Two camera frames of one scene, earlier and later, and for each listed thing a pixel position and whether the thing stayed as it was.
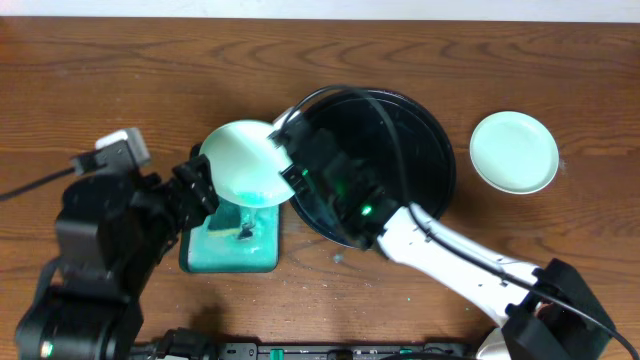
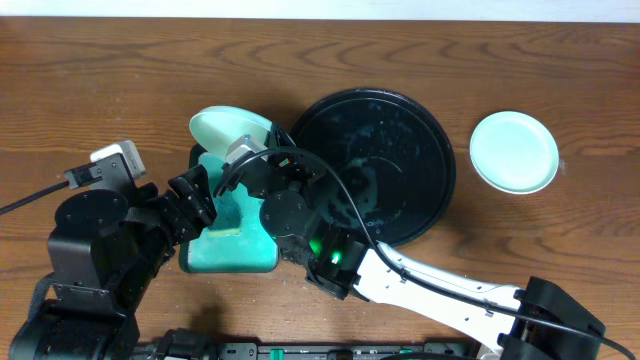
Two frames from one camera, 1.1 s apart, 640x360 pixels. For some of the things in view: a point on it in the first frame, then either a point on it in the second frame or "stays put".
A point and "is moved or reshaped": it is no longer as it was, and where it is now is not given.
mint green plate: (514, 152) stays put
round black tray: (393, 139) stays put
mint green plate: (246, 164) is moved or reshaped
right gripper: (293, 176) -> (297, 166)
